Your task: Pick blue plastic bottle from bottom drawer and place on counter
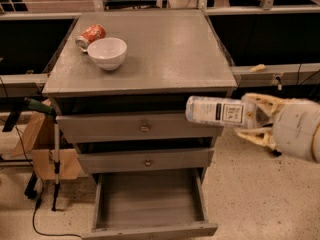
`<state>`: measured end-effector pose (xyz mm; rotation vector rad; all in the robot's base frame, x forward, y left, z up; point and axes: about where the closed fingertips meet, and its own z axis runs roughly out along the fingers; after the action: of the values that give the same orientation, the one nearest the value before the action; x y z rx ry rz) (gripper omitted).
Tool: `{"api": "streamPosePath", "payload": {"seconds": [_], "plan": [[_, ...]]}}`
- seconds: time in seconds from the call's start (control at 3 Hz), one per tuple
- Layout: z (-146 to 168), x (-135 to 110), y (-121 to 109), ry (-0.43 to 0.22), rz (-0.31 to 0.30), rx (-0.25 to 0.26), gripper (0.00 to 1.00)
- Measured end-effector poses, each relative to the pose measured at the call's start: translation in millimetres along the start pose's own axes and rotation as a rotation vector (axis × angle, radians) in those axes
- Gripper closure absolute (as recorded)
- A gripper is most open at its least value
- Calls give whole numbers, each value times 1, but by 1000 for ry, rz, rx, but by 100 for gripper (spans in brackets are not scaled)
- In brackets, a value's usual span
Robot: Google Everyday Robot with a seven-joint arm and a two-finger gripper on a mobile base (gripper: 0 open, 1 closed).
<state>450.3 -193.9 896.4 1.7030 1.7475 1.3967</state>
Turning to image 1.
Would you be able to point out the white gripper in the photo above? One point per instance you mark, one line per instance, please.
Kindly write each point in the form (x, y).
(294, 128)

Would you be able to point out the blue plastic bottle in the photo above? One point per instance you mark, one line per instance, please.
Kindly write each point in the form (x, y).
(221, 112)

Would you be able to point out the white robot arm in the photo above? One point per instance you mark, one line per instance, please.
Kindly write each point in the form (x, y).
(294, 129)

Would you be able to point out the grey middle drawer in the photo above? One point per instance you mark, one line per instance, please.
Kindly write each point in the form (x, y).
(108, 162)

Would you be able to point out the grey top drawer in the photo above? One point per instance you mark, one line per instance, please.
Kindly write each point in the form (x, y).
(87, 128)

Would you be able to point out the grey drawer cabinet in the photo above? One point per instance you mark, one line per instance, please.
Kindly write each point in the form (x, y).
(171, 55)

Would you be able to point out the grey open bottom drawer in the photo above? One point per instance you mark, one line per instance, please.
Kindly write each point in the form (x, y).
(150, 205)

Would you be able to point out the small yellow foam piece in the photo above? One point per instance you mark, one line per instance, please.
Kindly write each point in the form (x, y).
(257, 68)

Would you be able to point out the white ceramic bowl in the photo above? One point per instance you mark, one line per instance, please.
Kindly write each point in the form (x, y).
(108, 53)

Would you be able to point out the red soda can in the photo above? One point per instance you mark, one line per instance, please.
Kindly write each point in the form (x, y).
(90, 35)

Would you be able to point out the brown cardboard box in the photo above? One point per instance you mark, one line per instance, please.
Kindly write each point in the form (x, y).
(38, 141)

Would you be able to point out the grey metal rail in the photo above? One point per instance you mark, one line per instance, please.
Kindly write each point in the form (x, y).
(274, 75)

